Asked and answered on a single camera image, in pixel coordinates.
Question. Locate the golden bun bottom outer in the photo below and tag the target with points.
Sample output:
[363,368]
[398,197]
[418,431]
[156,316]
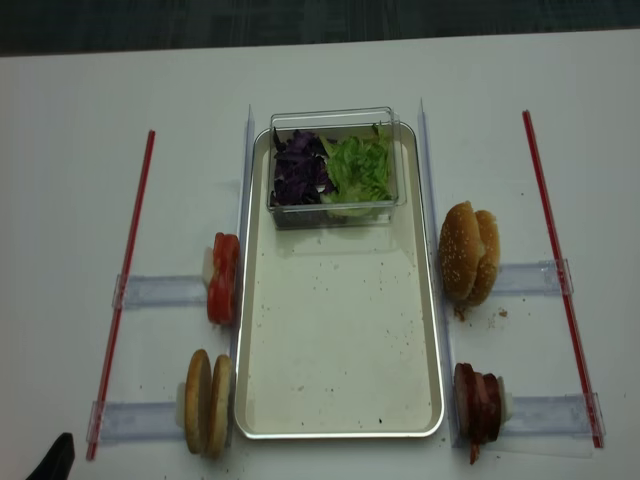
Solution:
[197,402]

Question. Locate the silver metal tray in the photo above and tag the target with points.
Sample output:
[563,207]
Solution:
[338,330]

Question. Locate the upper left clear holder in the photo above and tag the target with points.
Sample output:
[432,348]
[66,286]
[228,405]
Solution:
[169,291]

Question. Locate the tomato slice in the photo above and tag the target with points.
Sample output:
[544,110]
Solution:
[221,296]
[225,255]

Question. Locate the pale bun bottom slice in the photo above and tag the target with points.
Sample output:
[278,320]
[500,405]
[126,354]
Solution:
[219,406]

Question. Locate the upper right clear holder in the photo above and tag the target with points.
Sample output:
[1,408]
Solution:
[548,277]

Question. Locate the shredded purple cabbage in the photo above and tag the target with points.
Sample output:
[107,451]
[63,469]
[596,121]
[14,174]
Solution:
[301,175]

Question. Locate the rear tomato slice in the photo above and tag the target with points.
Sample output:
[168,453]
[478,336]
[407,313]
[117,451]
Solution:
[225,255]

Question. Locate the sesame bun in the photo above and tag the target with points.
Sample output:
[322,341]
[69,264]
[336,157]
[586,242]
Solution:
[460,250]
[488,265]

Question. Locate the front tomato slice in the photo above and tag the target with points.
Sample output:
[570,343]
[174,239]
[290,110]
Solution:
[221,296]

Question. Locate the sesame bun top right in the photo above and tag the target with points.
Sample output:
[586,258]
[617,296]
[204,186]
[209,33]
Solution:
[488,265]

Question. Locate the shredded green lettuce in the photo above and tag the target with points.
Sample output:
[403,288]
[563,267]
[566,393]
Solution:
[359,167]

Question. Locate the lower left clear holder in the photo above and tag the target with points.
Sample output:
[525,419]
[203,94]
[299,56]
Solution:
[122,422]

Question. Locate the clear holder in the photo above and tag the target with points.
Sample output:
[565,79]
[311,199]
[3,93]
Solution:
[122,422]
[169,291]
[548,277]
[573,415]

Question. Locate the lower right clear holder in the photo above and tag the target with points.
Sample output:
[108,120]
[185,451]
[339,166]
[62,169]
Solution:
[573,415]

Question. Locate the sesame bun top left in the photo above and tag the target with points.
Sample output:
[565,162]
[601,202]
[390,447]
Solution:
[460,250]

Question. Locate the left meat patty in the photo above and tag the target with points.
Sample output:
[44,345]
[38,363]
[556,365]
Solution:
[465,391]

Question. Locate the right red rail strip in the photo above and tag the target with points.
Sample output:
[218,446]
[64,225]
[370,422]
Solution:
[596,424]

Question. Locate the right bacon meat patty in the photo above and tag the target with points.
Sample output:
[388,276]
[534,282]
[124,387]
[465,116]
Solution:
[485,412]

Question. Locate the left clear vertical rail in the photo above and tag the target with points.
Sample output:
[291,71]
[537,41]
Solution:
[244,207]

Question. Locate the left red rail strip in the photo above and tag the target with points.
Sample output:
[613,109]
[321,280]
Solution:
[120,289]

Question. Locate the clear plastic salad box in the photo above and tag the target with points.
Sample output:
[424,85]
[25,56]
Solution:
[337,125]

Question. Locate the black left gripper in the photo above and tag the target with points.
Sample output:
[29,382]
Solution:
[58,461]

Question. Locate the red rail strip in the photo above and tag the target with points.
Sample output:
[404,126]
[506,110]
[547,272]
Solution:
[120,289]
[596,424]

